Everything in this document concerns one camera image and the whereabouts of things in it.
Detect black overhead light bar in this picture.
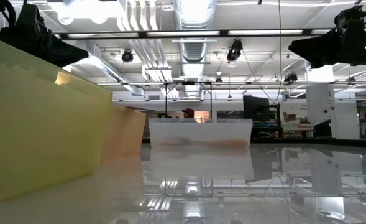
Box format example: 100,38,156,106
53,28,337,40

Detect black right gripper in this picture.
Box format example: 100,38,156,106
288,20,366,69

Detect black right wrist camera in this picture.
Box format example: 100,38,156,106
334,4,366,29

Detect orange mat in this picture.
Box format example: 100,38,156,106
101,104,147,162

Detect person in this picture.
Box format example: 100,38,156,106
181,108,196,119

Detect black computer monitor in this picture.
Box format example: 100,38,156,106
243,95,272,122

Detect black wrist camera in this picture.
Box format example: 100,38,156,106
14,2,45,30
334,4,366,29

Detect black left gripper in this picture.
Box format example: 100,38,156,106
0,26,89,68

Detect thin hanging cable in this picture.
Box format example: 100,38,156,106
277,0,283,105

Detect white tall cabinet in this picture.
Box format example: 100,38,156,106
306,83,336,138

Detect black metal table frame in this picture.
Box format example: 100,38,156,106
140,136,366,148

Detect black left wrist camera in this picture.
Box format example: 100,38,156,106
14,2,45,30

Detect clear plastic bin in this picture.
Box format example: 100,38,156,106
148,118,254,149

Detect yellow mat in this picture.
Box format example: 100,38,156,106
0,34,114,205

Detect black background metal frame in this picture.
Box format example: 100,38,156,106
95,80,366,121

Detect black ceiling camera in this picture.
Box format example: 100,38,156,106
226,39,244,68
121,49,134,63

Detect silver ventilation duct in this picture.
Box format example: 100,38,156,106
173,0,217,63

